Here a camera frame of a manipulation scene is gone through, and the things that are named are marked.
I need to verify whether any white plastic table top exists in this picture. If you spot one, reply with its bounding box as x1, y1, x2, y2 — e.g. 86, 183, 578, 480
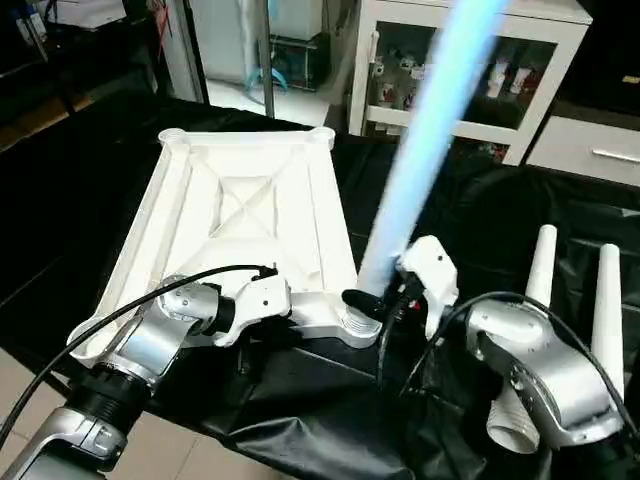
68, 127, 386, 367

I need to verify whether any white plastic table leg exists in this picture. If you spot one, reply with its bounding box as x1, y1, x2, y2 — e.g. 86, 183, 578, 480
592, 243, 627, 401
355, 0, 511, 301
487, 225, 559, 456

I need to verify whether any white drawer unit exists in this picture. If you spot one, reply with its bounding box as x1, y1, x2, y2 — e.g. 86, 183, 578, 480
525, 115, 640, 191

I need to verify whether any teal plastic object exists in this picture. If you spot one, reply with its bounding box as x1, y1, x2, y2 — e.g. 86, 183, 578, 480
245, 62, 293, 98

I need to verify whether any black work mat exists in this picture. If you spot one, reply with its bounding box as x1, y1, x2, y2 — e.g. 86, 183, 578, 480
0, 95, 640, 480

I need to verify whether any white glass door cabinet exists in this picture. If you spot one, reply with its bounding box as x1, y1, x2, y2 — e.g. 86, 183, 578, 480
350, 0, 591, 166

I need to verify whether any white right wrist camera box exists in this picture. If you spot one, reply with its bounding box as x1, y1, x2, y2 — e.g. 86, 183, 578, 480
395, 235, 461, 339

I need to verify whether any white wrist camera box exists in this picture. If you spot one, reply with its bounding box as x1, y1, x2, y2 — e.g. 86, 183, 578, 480
395, 235, 461, 339
213, 272, 294, 348

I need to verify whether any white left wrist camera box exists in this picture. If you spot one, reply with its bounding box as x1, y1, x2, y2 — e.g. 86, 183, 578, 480
213, 272, 294, 348

